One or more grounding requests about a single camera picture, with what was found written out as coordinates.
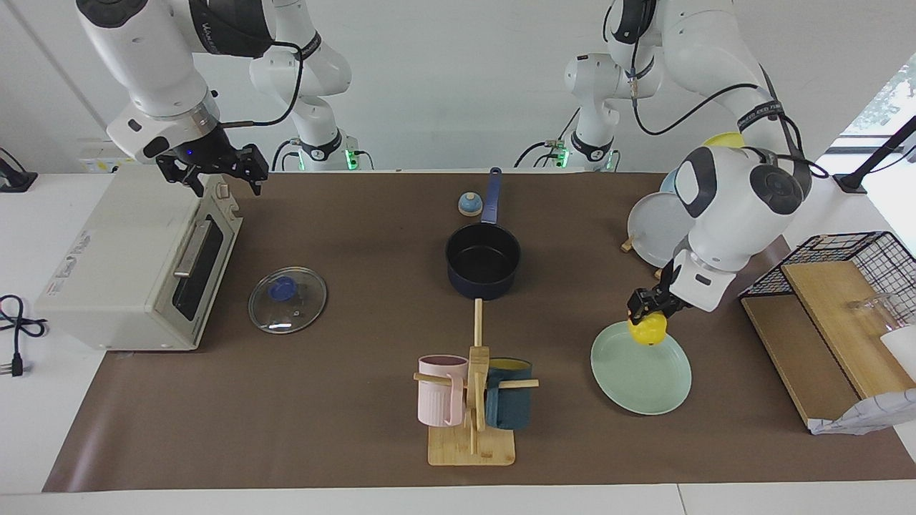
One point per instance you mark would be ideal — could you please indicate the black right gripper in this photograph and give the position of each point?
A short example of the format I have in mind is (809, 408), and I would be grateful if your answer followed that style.
(207, 154)

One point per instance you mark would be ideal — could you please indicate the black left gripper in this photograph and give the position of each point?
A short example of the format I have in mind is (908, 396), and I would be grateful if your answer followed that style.
(669, 293)

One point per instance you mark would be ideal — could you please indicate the yellow lemon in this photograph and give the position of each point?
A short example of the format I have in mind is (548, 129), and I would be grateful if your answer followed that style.
(647, 330)

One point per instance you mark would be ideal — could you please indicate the glass lid purple knob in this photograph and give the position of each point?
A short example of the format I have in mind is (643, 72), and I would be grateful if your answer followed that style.
(286, 300)

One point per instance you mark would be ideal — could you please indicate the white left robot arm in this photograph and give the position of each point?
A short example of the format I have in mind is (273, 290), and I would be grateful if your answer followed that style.
(737, 207)

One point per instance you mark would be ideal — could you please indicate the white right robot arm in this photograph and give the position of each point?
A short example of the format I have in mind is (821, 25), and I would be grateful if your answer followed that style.
(150, 64)

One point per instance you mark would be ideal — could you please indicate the wooden plate rack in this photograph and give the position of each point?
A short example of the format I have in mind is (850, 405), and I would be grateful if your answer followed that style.
(628, 244)

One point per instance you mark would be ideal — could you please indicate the mint green plate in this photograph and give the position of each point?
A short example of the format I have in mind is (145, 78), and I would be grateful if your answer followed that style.
(640, 379)

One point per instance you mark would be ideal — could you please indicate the grey plate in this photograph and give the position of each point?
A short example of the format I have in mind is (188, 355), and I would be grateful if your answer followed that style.
(655, 229)

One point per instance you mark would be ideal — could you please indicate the light blue plate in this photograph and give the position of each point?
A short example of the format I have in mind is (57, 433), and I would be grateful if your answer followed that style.
(673, 184)

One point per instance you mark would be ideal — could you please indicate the yellow plate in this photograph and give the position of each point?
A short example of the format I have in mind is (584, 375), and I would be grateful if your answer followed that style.
(724, 140)

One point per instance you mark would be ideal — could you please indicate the white power strip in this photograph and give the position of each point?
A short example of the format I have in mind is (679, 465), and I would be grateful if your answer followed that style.
(96, 164)

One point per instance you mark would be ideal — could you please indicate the beige toaster oven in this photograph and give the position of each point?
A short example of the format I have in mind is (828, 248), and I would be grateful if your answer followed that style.
(122, 272)

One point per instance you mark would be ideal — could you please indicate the wooden shelf boards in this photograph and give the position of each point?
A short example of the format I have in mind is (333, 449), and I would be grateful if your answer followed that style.
(823, 322)

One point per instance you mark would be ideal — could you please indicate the dark teal mug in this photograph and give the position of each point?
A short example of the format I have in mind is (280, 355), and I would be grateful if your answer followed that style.
(509, 404)

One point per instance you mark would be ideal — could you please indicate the clear glass cup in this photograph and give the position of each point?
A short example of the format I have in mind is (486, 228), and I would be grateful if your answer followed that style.
(873, 311)

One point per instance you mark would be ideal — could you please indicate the wooden mug tree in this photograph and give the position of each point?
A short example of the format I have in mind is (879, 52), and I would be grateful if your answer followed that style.
(472, 449)

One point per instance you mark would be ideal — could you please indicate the pink ribbed mug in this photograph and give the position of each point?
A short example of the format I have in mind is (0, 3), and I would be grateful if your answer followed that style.
(438, 393)

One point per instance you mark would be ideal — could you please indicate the white crumpled bag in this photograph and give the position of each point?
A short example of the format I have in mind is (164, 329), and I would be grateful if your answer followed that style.
(869, 416)

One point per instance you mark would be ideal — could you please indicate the white translucent plastic item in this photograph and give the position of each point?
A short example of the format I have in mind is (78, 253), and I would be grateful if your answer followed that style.
(902, 354)

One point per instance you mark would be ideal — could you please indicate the brown table mat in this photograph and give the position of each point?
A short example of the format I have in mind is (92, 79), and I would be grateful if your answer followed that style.
(358, 400)

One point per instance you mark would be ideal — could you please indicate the black clamp stand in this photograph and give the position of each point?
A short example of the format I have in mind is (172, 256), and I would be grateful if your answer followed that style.
(876, 157)

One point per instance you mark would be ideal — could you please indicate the window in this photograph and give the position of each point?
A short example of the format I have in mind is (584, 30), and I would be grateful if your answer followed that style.
(887, 100)

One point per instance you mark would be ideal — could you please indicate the black desk mount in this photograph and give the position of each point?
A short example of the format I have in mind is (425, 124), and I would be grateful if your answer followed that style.
(18, 182)

